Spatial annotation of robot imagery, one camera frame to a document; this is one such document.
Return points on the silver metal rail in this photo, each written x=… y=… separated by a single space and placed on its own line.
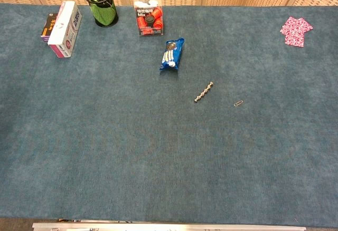
x=169 y=226

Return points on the black mesh pen holder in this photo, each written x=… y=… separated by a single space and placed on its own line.
x=103 y=8

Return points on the blue felt table mat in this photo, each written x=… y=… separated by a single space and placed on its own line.
x=132 y=141

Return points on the black and purple small box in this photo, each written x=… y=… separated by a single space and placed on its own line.
x=48 y=26

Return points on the red coffee capsule pack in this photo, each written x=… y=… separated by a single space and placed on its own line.
x=149 y=14

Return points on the blue cookie snack packet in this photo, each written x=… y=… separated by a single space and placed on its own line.
x=171 y=54

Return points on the white and pink carton box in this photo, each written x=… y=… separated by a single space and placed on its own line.
x=65 y=29

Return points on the silver bead chain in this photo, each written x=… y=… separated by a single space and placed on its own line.
x=204 y=92

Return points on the metal paper clip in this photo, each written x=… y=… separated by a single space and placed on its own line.
x=238 y=103

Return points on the pink patterned folded cloth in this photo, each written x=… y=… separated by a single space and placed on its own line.
x=295 y=31

